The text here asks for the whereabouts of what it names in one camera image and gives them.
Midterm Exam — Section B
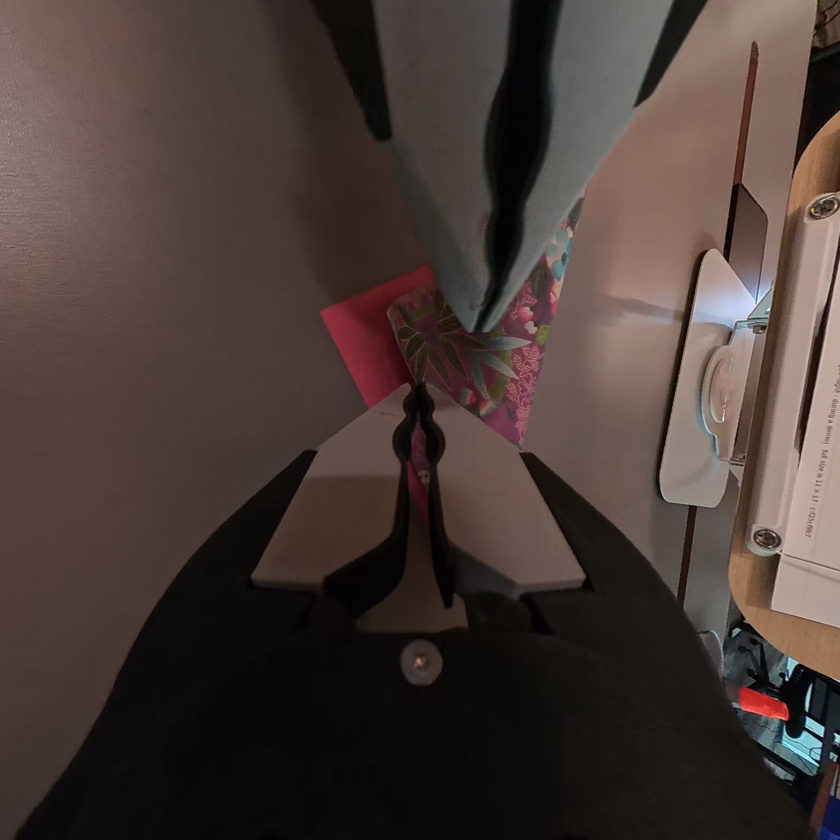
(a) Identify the round wooden board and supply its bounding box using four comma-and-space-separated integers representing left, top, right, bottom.
727, 110, 840, 678

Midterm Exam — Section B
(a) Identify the silver monitor stand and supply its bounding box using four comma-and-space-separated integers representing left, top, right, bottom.
658, 248, 777, 511

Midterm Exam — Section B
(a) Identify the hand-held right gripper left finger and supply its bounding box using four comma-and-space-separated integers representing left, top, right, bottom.
251, 383, 422, 619

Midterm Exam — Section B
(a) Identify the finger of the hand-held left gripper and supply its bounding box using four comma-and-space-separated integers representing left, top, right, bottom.
481, 0, 682, 333
373, 0, 521, 330

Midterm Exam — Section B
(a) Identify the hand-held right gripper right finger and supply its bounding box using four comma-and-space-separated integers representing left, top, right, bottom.
422, 386, 588, 610

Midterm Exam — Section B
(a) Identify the red floral origami paper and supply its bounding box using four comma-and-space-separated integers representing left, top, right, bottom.
319, 196, 586, 527

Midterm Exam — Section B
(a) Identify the orange item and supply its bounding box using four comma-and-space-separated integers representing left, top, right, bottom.
736, 684, 790, 724

